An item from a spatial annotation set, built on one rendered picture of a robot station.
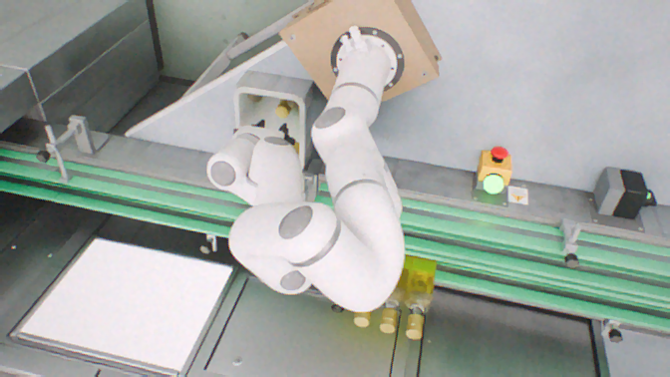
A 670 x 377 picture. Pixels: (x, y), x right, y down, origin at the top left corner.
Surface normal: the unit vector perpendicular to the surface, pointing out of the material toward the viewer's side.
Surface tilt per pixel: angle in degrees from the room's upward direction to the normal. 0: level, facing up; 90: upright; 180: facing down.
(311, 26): 5
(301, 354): 90
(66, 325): 90
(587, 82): 0
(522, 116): 0
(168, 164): 90
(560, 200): 90
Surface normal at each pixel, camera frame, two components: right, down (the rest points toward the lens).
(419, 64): -0.21, 0.68
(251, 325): 0.05, -0.76
